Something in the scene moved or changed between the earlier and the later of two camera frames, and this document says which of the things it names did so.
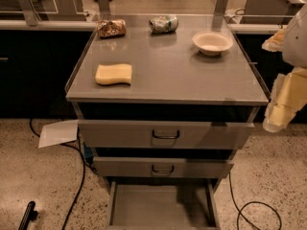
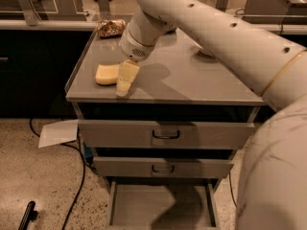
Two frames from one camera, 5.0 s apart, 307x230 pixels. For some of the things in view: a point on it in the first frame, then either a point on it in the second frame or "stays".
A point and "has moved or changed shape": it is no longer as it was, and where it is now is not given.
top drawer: [106, 134] stays
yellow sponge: [118, 73] has moved or changed shape
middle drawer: [161, 167] stays
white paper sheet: [59, 132] stays
